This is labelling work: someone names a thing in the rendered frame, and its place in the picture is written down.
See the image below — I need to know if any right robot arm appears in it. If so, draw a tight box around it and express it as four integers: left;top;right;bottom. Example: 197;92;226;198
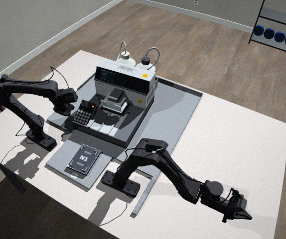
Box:
101;138;224;208

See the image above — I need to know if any white plastic bottle with cap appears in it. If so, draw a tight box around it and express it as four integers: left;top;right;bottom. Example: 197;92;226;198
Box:
118;51;136;67

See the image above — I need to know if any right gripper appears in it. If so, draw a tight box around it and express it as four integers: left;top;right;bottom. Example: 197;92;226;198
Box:
213;190;253;223

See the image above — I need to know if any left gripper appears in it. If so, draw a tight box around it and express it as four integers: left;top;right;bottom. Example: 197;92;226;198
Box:
53;103;75;117

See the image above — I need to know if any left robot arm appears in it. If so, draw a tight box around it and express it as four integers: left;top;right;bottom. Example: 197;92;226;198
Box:
0;74;78;149

